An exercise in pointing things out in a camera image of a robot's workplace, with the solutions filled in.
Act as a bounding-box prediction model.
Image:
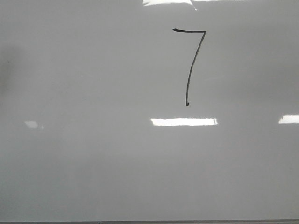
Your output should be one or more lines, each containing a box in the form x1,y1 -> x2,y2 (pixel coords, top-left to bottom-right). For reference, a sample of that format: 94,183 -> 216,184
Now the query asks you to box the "white whiteboard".
0,0 -> 299,221

